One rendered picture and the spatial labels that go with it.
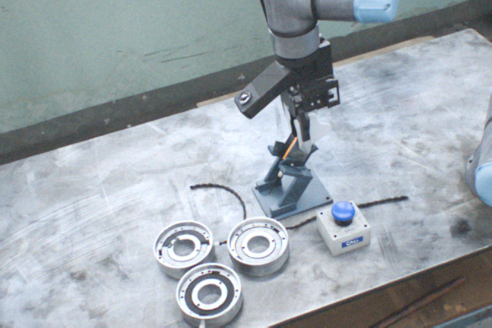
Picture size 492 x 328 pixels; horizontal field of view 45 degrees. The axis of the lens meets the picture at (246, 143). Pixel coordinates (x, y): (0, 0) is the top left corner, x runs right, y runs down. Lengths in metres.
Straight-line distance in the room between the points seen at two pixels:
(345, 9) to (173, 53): 1.85
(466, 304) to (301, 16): 0.72
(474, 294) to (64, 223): 0.84
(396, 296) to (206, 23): 1.63
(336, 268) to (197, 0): 1.72
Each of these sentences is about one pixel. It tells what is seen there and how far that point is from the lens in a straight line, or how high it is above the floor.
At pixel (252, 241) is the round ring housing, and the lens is 1.06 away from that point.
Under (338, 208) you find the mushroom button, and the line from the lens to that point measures 1.03.
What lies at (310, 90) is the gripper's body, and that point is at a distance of 0.97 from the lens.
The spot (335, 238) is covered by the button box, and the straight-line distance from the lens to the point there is 1.02.
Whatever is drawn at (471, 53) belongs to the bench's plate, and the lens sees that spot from 1.54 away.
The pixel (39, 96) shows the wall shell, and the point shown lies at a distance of 2.67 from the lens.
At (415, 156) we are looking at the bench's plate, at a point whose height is 0.80.
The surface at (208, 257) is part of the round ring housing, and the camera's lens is 1.03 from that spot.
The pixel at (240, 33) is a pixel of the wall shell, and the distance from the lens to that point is 2.69.
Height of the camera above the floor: 1.63
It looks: 41 degrees down
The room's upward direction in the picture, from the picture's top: 9 degrees counter-clockwise
